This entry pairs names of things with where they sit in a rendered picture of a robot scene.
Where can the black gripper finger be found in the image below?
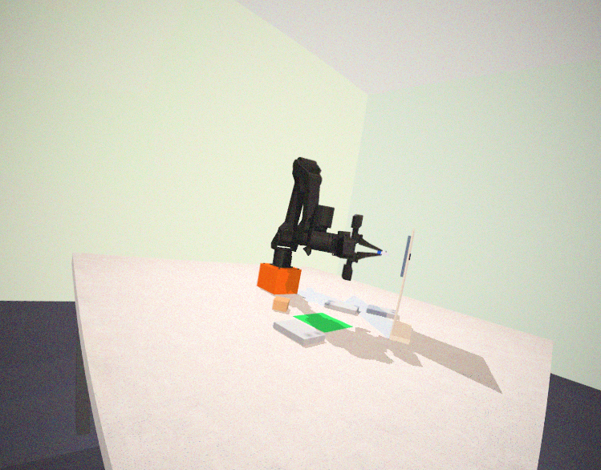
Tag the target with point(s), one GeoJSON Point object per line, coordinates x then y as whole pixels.
{"type": "Point", "coordinates": [366, 244]}
{"type": "Point", "coordinates": [362, 255]}

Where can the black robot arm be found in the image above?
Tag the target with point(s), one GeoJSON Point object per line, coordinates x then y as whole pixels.
{"type": "Point", "coordinates": [312, 229]}

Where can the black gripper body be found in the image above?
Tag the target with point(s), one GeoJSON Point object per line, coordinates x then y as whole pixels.
{"type": "Point", "coordinates": [356, 222]}

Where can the green square marking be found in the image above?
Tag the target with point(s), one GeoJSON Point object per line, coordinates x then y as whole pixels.
{"type": "Point", "coordinates": [322, 322]}

